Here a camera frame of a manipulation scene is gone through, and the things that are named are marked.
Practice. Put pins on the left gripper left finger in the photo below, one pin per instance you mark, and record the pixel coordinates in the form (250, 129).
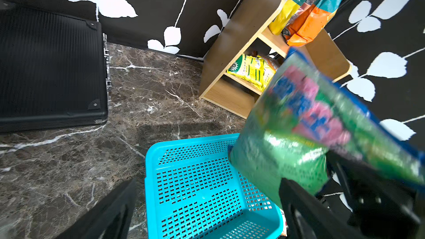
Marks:
(109, 219)

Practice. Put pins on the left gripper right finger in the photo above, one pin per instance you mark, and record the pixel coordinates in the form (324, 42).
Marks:
(320, 219)

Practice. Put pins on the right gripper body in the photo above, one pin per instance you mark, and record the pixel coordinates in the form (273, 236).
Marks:
(381, 208)

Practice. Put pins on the green blue-edged soil bag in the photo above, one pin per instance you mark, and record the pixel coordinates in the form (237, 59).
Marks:
(299, 118)

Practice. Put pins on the teal and orange fertilizer bag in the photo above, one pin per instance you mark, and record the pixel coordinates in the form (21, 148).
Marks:
(310, 23)

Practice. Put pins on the yellow fertilizer bag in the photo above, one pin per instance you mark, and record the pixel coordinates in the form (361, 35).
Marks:
(256, 70)

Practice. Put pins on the wooden two-tier shelf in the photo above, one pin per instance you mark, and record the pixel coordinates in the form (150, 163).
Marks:
(249, 23)

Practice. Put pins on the turquoise plastic basket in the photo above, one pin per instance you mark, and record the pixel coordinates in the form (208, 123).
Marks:
(193, 192)

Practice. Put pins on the black ribbed case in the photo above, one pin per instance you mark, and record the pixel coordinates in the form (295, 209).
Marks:
(54, 70)

